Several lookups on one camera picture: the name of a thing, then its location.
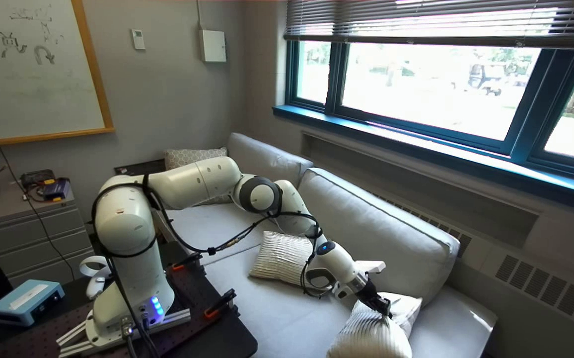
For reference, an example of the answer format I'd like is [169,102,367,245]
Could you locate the white wall thermostat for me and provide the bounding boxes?
[129,26,149,54]

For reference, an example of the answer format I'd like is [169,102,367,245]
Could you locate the blue framed wide window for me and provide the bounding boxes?
[272,36,574,201]

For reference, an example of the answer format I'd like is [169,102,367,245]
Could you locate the light blue box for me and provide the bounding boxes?
[0,277,67,329]

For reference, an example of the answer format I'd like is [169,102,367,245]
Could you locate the black orange clamp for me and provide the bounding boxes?
[165,255,205,277]
[203,287,238,321]

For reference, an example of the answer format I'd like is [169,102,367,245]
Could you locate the wall radiator vent grille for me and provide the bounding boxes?
[493,251,574,337]

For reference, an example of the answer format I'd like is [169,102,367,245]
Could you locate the lattice patterned pillow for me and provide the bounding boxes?
[163,146,230,174]

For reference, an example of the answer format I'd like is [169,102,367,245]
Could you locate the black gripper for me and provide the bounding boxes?
[352,275,395,321]

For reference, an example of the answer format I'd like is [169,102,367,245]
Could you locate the cream striped pillow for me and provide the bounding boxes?
[328,259,425,358]
[248,229,316,289]

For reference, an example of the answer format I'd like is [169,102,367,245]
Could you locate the white wall box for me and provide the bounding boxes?
[197,26,230,66]

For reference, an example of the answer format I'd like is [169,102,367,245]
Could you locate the wood framed whiteboard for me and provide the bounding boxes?
[0,0,117,152]

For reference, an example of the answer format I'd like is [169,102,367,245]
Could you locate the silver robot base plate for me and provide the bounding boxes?
[56,307,195,357]

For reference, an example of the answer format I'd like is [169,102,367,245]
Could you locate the white VR controller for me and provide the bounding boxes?
[75,255,113,301]

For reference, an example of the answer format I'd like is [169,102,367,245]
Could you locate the grey window blinds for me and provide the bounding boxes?
[284,0,574,50]

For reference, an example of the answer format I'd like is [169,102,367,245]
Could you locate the grey drawer cabinet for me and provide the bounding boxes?
[0,178,95,289]

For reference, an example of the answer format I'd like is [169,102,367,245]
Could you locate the grey fabric sofa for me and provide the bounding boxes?
[159,130,500,358]

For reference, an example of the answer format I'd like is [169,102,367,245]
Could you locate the black robot table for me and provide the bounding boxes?
[6,257,260,358]

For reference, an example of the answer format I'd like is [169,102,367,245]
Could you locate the black orange electronic device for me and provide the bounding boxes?
[20,168,75,203]

